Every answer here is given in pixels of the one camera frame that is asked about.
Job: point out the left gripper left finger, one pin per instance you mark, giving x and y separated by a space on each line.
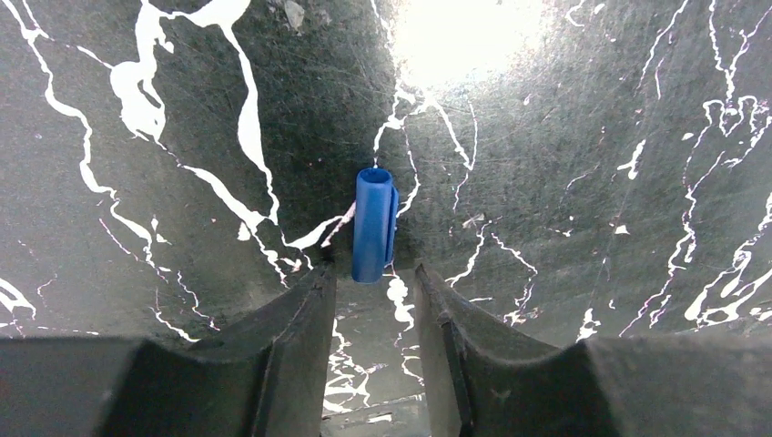
263 375

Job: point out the blue marker cap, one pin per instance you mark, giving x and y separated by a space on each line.
376 205

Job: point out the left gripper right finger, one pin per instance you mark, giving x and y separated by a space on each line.
484 378

